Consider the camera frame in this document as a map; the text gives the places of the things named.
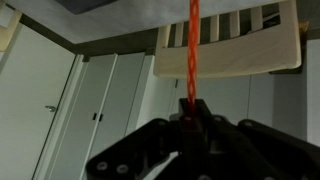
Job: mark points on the white closet door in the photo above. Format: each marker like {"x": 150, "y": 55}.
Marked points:
{"x": 86, "y": 100}
{"x": 116, "y": 100}

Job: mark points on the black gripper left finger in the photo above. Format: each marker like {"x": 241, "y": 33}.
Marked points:
{"x": 133, "y": 150}

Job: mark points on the white room door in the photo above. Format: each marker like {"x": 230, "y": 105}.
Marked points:
{"x": 26, "y": 100}

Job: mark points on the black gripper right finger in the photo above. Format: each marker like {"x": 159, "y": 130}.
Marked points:
{"x": 250, "y": 150}

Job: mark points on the dark blue cloth placemat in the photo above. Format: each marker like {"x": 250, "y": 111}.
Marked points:
{"x": 83, "y": 5}

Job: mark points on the light wooden slat-back chair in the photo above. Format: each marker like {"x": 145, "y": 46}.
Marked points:
{"x": 233, "y": 56}
{"x": 8, "y": 38}

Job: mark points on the red plastic straw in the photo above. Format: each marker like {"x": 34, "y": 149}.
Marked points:
{"x": 193, "y": 50}

